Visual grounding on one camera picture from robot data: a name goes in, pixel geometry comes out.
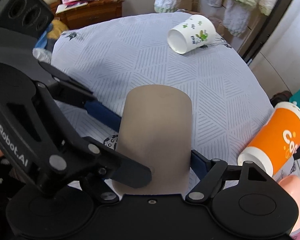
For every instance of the pink cup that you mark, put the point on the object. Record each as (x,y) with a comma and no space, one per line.
(291,184)

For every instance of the patterned white table cover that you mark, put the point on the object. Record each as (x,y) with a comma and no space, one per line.
(111,58)

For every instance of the white green-print paper cup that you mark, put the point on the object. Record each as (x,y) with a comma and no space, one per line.
(193,33)

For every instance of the brown wooden cabinet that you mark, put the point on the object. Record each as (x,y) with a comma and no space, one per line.
(92,13)

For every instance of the orange paper cup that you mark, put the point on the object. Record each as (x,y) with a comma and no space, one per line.
(276,141)

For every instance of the black light stand pole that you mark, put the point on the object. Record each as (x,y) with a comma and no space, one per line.
(263,30)

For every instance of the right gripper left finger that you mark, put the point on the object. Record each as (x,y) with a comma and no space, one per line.
(66,210)

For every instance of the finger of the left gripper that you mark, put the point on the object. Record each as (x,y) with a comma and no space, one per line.
(103,114)
(113,165)

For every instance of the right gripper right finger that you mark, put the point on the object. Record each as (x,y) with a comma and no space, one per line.
(241,200)

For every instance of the tan cylindrical tumbler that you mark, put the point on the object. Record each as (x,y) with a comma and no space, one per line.
(156,131)

